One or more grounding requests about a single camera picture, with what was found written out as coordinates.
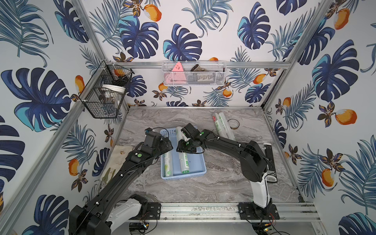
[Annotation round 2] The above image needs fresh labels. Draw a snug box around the plastic wrap roll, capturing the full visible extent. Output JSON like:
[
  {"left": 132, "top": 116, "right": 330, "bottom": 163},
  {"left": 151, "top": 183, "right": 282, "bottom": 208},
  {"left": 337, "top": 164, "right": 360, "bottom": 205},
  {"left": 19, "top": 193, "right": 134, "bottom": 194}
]
[
  {"left": 164, "top": 151, "right": 173, "bottom": 177},
  {"left": 212, "top": 113, "right": 228, "bottom": 138},
  {"left": 218, "top": 112, "right": 236, "bottom": 141},
  {"left": 176, "top": 126, "right": 190, "bottom": 174}
]

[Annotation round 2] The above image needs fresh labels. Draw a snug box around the light blue plastic basket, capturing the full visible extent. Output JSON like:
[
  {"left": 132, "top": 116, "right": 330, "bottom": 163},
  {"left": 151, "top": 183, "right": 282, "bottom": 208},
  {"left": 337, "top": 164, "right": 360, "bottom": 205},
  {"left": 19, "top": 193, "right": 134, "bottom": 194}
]
[{"left": 160, "top": 128, "right": 207, "bottom": 180}]

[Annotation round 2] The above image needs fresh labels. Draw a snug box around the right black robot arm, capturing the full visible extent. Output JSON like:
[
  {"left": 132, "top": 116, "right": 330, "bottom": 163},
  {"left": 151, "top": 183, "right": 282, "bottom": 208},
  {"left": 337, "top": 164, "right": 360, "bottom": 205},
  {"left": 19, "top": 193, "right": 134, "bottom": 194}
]
[{"left": 177, "top": 123, "right": 271, "bottom": 209}]

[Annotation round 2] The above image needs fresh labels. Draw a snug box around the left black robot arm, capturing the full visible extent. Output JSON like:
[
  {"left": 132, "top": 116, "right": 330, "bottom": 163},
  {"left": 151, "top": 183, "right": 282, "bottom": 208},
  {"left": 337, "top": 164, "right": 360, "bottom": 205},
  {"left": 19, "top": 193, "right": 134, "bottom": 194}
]
[{"left": 68, "top": 128, "right": 173, "bottom": 235}]

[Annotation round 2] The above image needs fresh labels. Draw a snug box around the brown item in basket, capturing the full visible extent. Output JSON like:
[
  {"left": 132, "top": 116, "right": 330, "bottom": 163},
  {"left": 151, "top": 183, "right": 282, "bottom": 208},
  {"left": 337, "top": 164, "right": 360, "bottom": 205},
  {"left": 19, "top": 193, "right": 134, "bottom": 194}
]
[{"left": 191, "top": 64, "right": 208, "bottom": 72}]

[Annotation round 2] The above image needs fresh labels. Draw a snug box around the white bowl in basket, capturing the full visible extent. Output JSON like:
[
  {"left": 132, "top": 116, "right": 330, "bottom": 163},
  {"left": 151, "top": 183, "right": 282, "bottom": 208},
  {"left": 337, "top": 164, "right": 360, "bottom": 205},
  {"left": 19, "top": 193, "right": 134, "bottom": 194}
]
[{"left": 102, "top": 84, "right": 125, "bottom": 94}]

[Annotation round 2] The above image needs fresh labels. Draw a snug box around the beige printed cloth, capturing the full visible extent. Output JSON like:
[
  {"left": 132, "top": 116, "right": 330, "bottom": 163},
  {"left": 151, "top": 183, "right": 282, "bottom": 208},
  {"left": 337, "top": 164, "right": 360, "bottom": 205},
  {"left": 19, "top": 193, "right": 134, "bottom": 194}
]
[{"left": 100, "top": 146, "right": 134, "bottom": 185}]

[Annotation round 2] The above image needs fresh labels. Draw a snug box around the pink triangular item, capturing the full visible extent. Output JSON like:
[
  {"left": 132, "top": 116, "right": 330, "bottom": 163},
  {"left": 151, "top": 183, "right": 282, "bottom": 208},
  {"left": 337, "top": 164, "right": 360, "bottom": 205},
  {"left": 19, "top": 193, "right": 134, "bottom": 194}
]
[{"left": 164, "top": 62, "right": 188, "bottom": 86}]

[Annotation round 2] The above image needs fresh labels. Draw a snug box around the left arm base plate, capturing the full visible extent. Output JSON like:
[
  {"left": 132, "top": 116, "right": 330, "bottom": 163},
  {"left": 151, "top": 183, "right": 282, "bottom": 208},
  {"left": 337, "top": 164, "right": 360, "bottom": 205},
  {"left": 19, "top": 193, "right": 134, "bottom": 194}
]
[{"left": 129, "top": 202, "right": 162, "bottom": 220}]

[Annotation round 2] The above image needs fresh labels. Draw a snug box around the white wire wall basket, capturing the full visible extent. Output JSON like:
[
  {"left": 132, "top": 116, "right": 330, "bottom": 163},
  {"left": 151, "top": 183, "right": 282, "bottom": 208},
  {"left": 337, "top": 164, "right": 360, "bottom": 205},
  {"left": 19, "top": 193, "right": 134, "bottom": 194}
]
[{"left": 162, "top": 61, "right": 227, "bottom": 86}]

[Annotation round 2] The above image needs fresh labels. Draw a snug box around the black wire wall basket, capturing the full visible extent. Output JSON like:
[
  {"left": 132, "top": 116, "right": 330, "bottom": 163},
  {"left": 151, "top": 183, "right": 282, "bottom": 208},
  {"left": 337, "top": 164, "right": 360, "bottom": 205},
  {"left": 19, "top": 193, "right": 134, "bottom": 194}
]
[{"left": 79, "top": 61, "right": 134, "bottom": 119}]

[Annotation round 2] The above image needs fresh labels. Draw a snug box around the aluminium front rail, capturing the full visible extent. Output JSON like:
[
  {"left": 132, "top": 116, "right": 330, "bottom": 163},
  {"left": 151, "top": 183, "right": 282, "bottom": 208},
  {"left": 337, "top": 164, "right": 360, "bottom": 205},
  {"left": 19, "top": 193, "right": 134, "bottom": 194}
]
[{"left": 80, "top": 201, "right": 321, "bottom": 223}]

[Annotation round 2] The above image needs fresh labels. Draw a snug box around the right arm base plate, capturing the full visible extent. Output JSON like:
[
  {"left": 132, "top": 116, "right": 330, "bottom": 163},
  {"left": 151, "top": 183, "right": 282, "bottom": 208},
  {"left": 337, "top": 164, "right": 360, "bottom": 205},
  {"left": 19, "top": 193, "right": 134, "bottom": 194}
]
[{"left": 238, "top": 201, "right": 280, "bottom": 220}]

